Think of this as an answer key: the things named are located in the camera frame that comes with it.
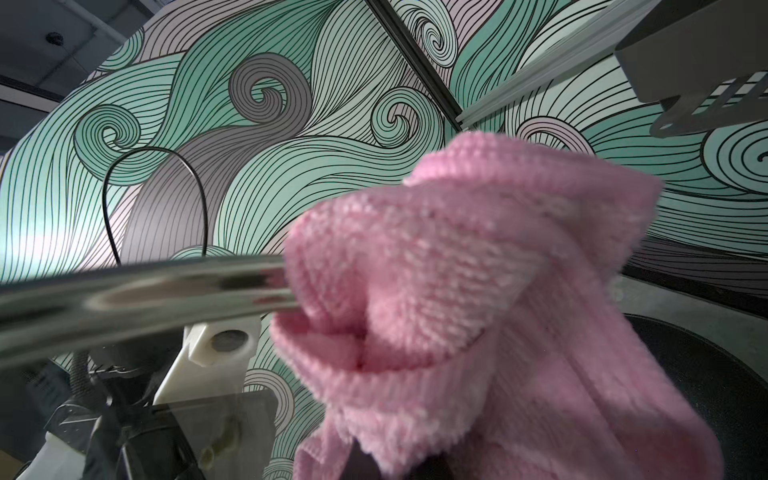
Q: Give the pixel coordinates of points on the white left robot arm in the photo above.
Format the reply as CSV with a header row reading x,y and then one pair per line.
x,y
109,427

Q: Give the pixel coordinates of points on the black frying pan with lid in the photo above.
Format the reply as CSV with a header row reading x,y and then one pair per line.
x,y
728,395

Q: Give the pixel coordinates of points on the black wall shelf tray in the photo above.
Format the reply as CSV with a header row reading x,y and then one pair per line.
x,y
695,59

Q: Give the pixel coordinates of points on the pink cloth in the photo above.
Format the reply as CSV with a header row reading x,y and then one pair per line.
x,y
466,312

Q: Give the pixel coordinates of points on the black frame post left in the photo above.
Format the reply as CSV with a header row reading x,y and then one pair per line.
x,y
416,59

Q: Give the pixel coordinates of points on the glass frying pan lid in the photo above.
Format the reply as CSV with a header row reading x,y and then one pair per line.
x,y
44,322

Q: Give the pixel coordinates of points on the aluminium rail back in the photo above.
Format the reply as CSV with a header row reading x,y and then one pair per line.
x,y
595,34

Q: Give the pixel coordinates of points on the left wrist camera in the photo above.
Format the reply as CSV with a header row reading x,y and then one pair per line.
x,y
212,362

